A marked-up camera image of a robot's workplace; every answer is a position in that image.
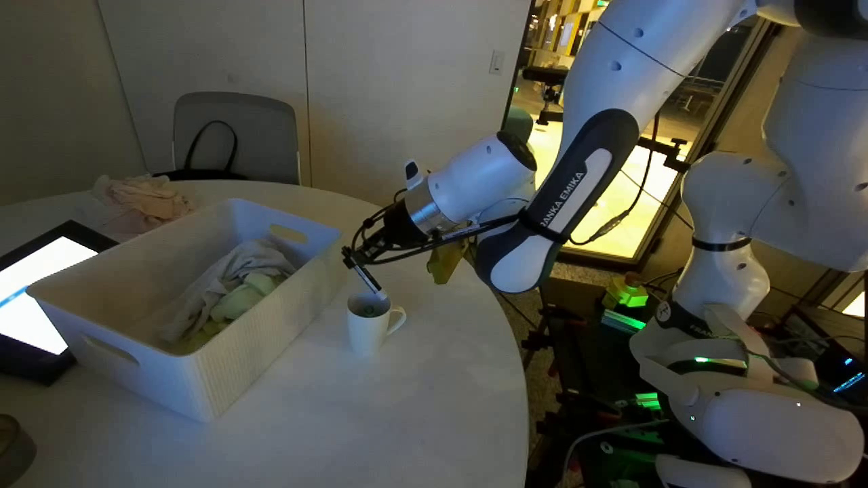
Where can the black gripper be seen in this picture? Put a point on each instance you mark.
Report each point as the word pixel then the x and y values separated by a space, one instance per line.
pixel 396 232

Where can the white mug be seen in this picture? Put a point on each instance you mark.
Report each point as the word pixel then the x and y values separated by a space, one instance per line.
pixel 370 325

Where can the grey white cloth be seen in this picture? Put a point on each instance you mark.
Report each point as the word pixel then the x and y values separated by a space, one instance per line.
pixel 233 266

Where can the pale green cloth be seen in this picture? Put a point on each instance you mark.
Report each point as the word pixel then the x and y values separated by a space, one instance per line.
pixel 242 297

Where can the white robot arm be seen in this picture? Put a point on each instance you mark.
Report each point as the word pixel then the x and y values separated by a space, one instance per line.
pixel 794 137

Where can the white plastic box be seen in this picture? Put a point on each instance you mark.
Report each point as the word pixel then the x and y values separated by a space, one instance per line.
pixel 135 361

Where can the grey chair with bag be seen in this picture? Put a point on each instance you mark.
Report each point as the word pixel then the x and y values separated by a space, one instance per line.
pixel 233 111

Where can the dark green round object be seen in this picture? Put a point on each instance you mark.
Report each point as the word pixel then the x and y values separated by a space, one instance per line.
pixel 515 125

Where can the pink crumpled cloth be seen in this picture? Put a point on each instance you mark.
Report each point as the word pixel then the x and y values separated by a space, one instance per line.
pixel 150 198

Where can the black bench behind glass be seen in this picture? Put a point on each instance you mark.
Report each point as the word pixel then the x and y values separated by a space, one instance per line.
pixel 542 76

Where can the green glowing device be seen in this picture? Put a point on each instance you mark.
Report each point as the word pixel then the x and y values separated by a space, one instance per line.
pixel 624 308

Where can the black tablet lit screen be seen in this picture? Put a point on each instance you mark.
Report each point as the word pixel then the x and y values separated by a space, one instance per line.
pixel 36 279

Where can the black device blue light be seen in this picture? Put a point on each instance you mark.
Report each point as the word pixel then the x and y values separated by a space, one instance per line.
pixel 845 376

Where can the white wall switch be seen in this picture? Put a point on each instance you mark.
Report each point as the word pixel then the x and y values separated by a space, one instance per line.
pixel 493 64

